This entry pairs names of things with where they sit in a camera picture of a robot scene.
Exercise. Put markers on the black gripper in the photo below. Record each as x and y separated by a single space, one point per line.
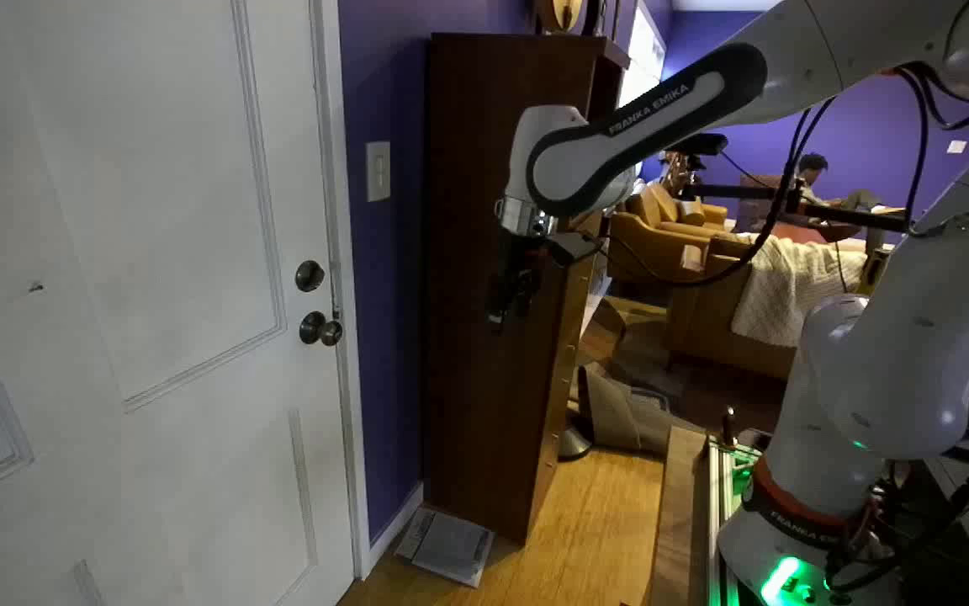
518 262

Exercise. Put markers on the metal door knob with lock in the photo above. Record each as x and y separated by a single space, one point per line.
318 327

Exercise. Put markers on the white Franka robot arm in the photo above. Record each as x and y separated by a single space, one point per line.
899 339

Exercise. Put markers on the white panelled door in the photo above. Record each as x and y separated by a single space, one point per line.
134 313

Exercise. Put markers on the dark wooden cabinet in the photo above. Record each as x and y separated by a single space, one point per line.
486 426

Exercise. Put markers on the brown leather armchair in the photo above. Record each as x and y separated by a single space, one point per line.
647 239

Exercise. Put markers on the round lamp base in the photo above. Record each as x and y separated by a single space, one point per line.
572 446

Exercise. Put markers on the grey bag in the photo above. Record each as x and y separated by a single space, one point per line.
624 412

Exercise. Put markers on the round metal deadbolt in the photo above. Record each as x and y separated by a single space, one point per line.
309 276

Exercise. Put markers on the person with dark hat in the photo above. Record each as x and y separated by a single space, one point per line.
688 165

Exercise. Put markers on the white floor vent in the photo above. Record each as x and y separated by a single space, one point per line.
444 547

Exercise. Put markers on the wooden platform board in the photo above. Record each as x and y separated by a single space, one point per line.
681 517

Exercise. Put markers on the white blanket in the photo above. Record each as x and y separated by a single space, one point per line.
791 290

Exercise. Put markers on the seated person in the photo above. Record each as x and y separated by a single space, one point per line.
813 178

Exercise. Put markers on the white light switch plate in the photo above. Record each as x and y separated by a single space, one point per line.
377 174

